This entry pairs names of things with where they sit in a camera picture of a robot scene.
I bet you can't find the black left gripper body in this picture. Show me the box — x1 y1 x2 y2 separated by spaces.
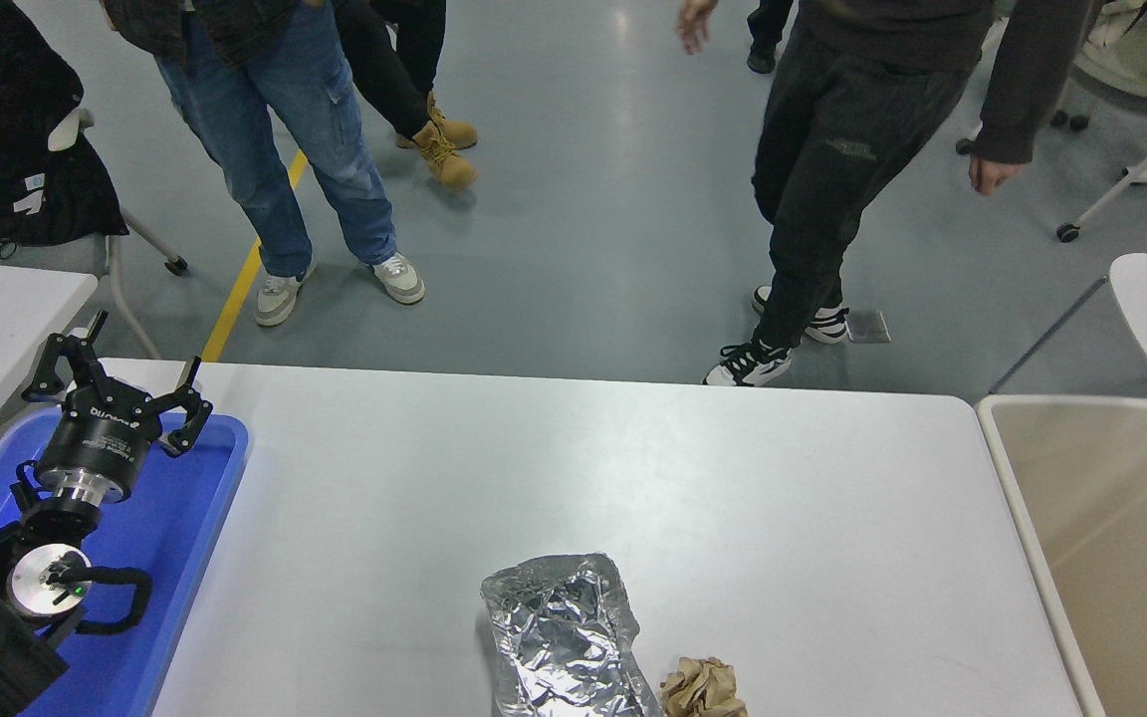
34 383 158 491

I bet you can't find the silver foil tray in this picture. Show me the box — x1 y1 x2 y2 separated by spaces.
481 553 664 717

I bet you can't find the tan paper ball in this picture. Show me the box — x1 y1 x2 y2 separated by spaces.
659 656 749 717

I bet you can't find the person's hand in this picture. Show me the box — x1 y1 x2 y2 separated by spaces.
678 0 719 56
968 154 1031 196

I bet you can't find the blue plastic tray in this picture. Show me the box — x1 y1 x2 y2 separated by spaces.
0 408 252 717

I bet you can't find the person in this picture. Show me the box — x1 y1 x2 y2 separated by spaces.
101 0 427 328
746 0 796 76
678 0 1102 387
335 0 480 192

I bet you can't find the large pale bin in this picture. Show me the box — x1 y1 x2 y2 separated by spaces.
975 395 1147 717

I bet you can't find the cream jacket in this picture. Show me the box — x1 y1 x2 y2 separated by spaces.
1076 0 1147 96

